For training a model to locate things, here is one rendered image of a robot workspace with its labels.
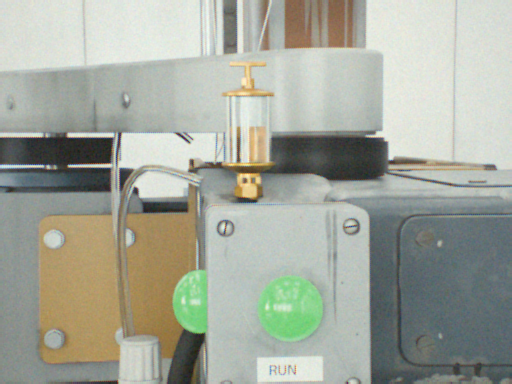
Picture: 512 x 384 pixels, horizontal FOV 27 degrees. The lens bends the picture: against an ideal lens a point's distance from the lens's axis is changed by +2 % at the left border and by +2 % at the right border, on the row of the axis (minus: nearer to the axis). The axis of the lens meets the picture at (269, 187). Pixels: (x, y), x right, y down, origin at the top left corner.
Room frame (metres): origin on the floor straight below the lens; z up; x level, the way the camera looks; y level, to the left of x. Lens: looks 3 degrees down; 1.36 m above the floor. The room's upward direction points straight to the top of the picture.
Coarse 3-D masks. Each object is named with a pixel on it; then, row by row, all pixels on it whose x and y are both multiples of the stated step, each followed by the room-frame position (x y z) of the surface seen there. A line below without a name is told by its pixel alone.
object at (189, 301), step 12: (192, 276) 0.49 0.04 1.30; (204, 276) 0.49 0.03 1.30; (180, 288) 0.48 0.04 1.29; (192, 288) 0.48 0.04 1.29; (204, 288) 0.48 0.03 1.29; (180, 300) 0.48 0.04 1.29; (192, 300) 0.48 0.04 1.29; (204, 300) 0.48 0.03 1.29; (180, 312) 0.48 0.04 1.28; (192, 312) 0.48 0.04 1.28; (204, 312) 0.48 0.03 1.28; (192, 324) 0.48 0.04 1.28; (204, 324) 0.48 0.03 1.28
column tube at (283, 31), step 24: (264, 0) 1.02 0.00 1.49; (288, 0) 1.02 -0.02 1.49; (312, 0) 1.02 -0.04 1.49; (336, 0) 1.02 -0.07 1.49; (360, 0) 1.03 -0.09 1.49; (288, 24) 1.02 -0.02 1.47; (312, 24) 1.02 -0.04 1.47; (336, 24) 1.02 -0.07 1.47; (360, 24) 1.03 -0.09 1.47; (264, 48) 1.02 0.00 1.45; (288, 48) 1.02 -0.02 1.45
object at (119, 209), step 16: (112, 160) 0.79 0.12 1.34; (112, 176) 0.79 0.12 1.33; (176, 176) 0.61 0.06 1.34; (192, 176) 0.61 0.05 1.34; (112, 192) 0.79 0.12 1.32; (128, 192) 0.64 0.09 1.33; (112, 208) 0.79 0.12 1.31; (128, 288) 0.72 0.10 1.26; (128, 304) 0.73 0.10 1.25; (128, 320) 0.74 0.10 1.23; (128, 336) 0.75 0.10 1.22
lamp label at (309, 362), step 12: (264, 360) 0.47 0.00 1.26; (276, 360) 0.47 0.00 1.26; (288, 360) 0.47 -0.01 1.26; (300, 360) 0.47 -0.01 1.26; (312, 360) 0.47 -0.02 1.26; (264, 372) 0.47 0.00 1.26; (276, 372) 0.47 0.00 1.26; (288, 372) 0.47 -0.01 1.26; (300, 372) 0.47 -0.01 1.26; (312, 372) 0.47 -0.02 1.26
